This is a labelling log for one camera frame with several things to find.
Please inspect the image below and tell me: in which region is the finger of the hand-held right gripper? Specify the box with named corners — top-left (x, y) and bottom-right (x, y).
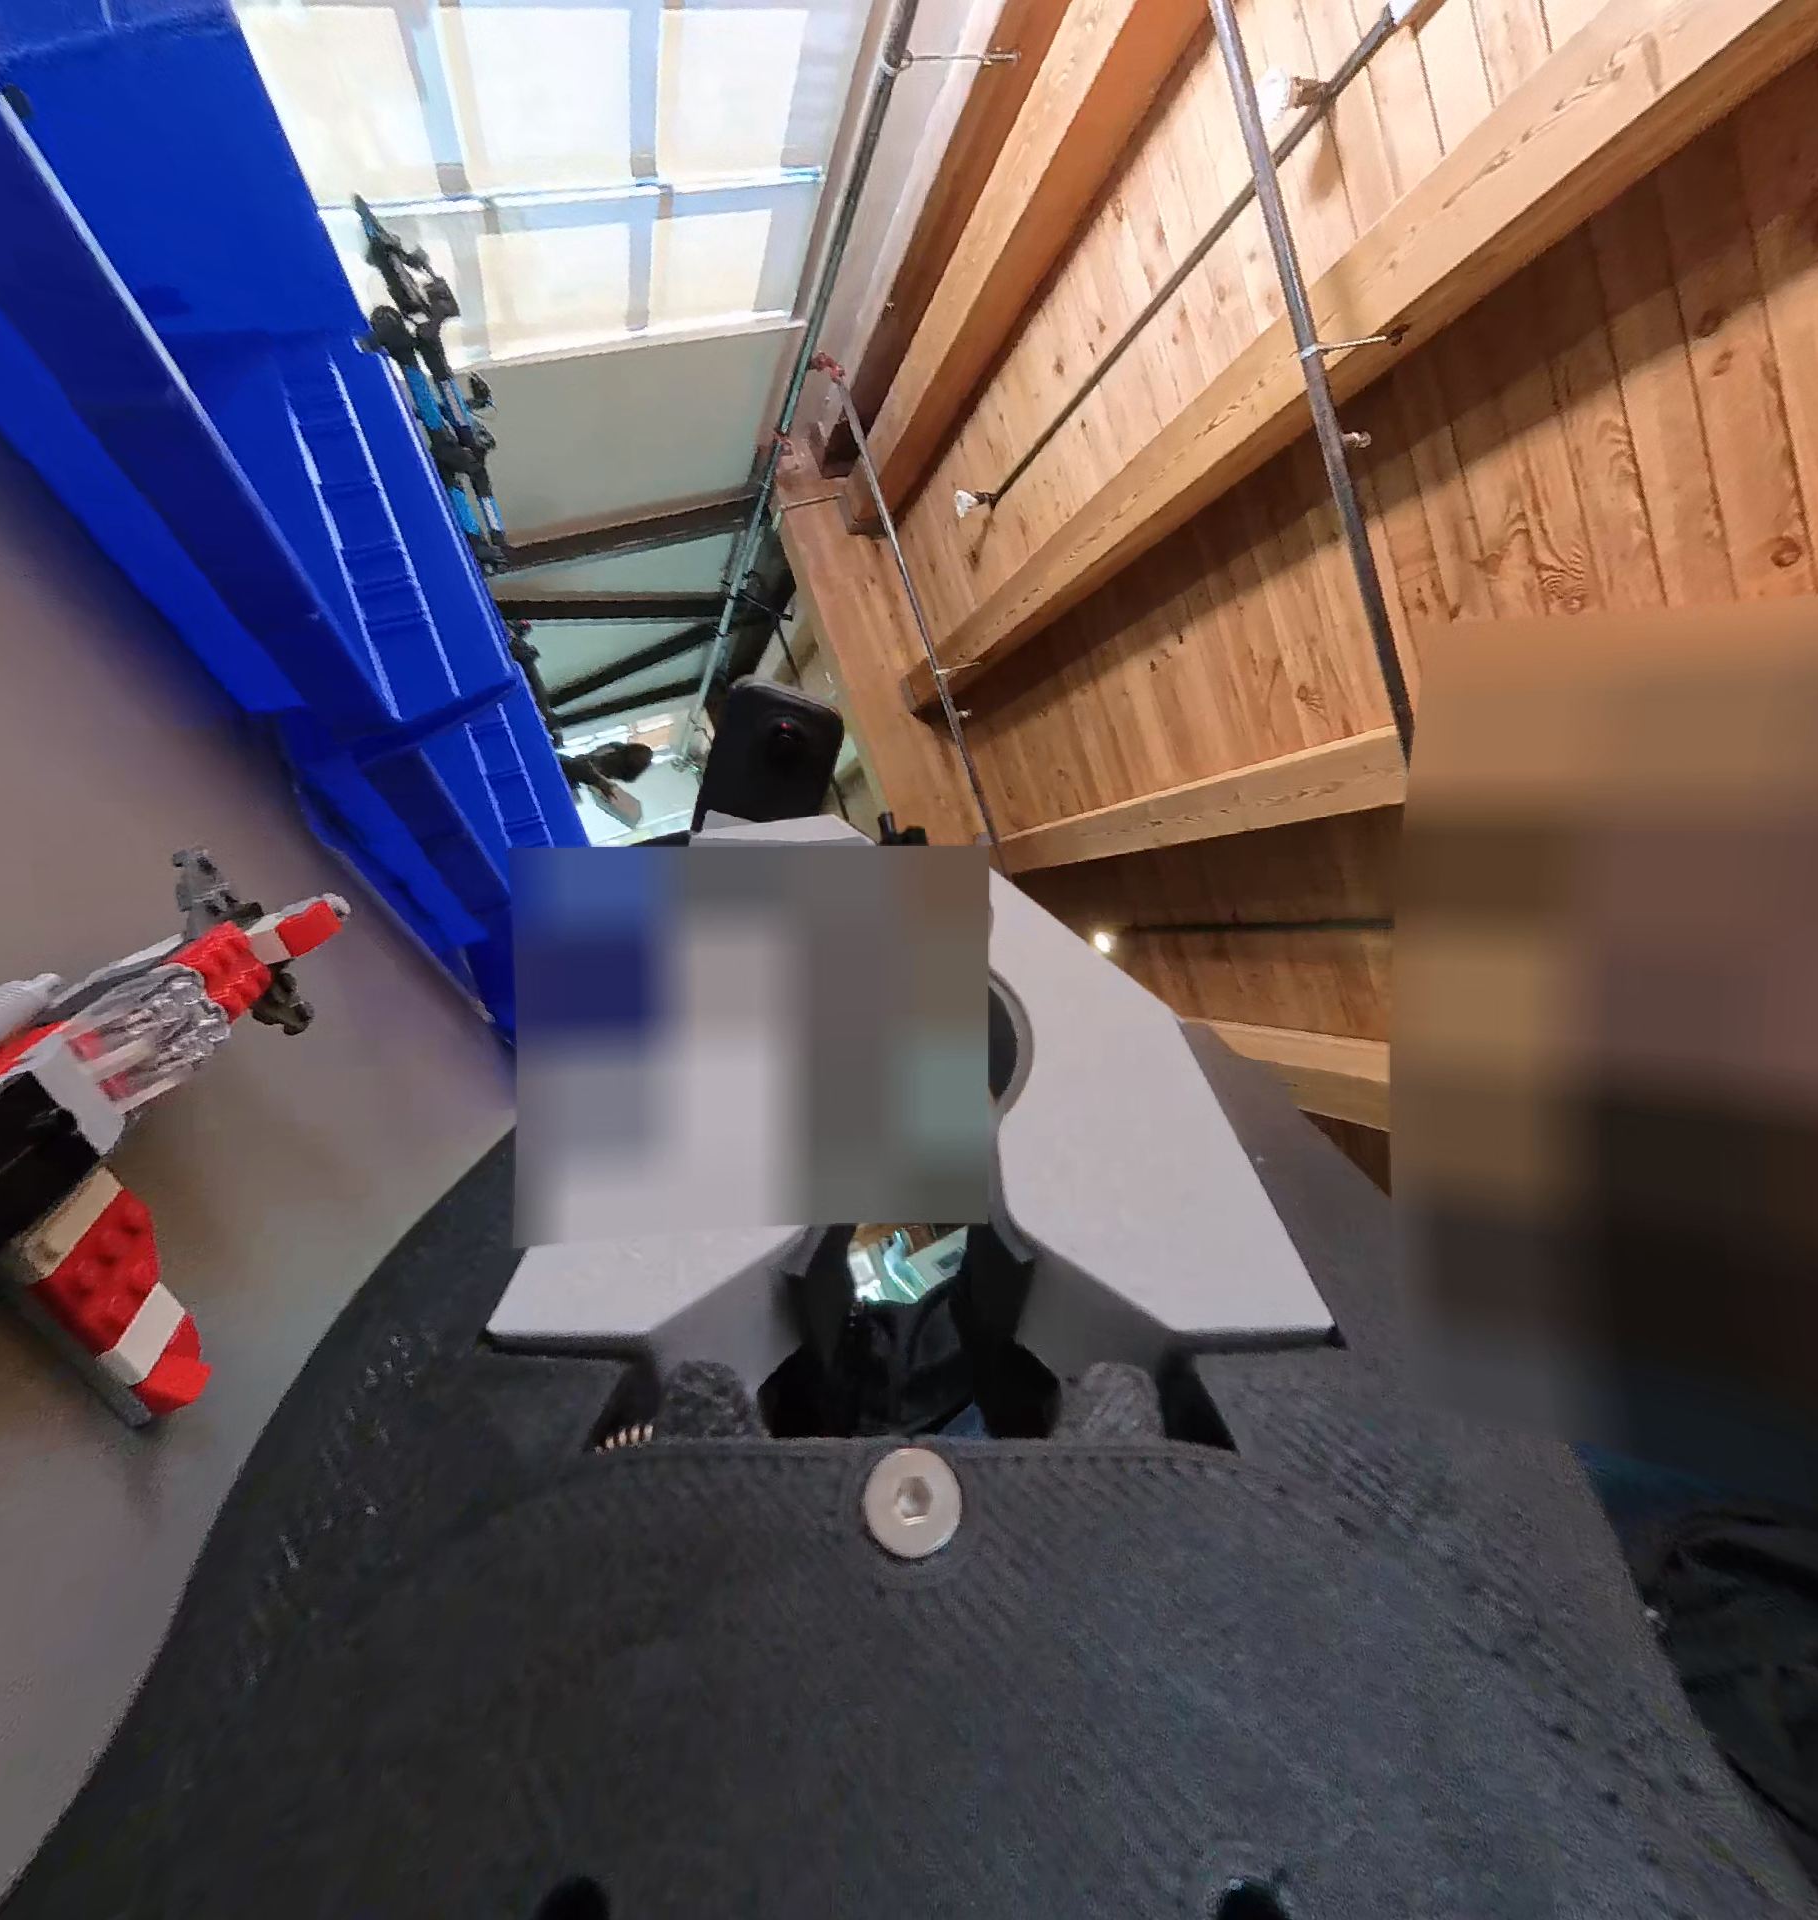
top-left (694, 810), bottom-right (870, 851)

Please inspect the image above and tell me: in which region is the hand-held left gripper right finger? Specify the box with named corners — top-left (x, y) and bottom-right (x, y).
top-left (990, 872), bottom-right (1334, 1361)

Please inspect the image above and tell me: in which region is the red white brick plane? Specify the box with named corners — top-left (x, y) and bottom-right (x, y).
top-left (0, 847), bottom-right (354, 1427)

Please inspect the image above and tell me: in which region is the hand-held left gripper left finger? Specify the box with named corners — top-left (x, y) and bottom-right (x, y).
top-left (484, 1225), bottom-right (810, 1361)

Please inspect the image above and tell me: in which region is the large window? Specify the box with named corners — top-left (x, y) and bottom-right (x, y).
top-left (236, 0), bottom-right (883, 362)

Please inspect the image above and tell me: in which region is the grey desk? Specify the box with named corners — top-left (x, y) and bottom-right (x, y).
top-left (0, 375), bottom-right (522, 1920)

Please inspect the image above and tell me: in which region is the blue plastic bin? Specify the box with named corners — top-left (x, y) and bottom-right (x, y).
top-left (249, 337), bottom-right (528, 960)
top-left (0, 0), bottom-right (401, 721)
top-left (401, 697), bottom-right (597, 1035)

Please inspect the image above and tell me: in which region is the metal ceiling pipe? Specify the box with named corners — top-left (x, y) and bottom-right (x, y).
top-left (1206, 0), bottom-right (1418, 760)

